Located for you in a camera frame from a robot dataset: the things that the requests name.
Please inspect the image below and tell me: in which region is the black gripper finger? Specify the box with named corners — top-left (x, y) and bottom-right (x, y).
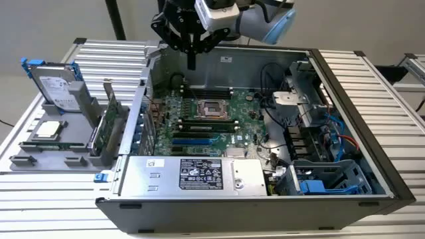
top-left (192, 27), bottom-right (230, 70)
top-left (150, 13), bottom-right (193, 70)

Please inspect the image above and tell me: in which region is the black stand pole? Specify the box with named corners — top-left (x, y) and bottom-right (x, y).
top-left (105, 0), bottom-right (128, 41)

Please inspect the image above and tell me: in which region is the CPU socket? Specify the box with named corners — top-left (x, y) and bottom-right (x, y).
top-left (194, 99), bottom-right (232, 119)

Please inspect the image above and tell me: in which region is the green motherboard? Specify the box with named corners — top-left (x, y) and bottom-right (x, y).
top-left (145, 86), bottom-right (289, 161)

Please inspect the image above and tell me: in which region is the green RAM stick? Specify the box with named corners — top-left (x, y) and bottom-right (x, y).
top-left (181, 124), bottom-right (236, 132)
top-left (20, 140), bottom-right (85, 151)

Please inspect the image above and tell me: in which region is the black expansion slot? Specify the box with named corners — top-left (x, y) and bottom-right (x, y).
top-left (173, 132), bottom-right (220, 140)

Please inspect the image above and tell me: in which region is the metal disk bay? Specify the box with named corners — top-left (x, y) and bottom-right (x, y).
top-left (270, 61), bottom-right (334, 128)

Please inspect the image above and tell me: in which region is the hard disk in blue carrier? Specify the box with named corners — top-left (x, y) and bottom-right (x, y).
top-left (20, 57), bottom-right (84, 116)

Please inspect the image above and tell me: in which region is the small silver heat sink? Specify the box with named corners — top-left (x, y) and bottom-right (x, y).
top-left (224, 146), bottom-right (249, 158)

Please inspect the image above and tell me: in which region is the grey parts rack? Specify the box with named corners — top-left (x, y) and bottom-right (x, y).
top-left (9, 81), bottom-right (130, 171)

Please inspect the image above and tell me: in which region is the silver CPU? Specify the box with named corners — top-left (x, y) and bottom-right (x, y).
top-left (33, 120), bottom-right (62, 138)

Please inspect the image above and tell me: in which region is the black table connector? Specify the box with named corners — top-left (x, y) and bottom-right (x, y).
top-left (374, 64), bottom-right (409, 83)

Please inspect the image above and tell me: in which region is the silver power supply unit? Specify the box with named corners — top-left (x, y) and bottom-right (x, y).
top-left (121, 156), bottom-right (268, 197)

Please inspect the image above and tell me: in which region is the grey metal drive cage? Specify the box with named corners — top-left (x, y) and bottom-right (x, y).
top-left (274, 159), bottom-right (373, 196)

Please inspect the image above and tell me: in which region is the blue plastic drive carrier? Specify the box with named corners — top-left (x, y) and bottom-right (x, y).
top-left (298, 179), bottom-right (370, 195)

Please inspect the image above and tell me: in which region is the open black PC case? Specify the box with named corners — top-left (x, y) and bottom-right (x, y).
top-left (94, 39), bottom-right (417, 234)

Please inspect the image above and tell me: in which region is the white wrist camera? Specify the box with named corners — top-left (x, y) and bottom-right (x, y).
top-left (194, 0), bottom-right (240, 30)

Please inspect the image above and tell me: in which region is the blue data wire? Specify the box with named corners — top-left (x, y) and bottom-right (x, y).
top-left (318, 112), bottom-right (349, 160)

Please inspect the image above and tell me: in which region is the red data wire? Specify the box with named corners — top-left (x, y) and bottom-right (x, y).
top-left (337, 134), bottom-right (361, 150)

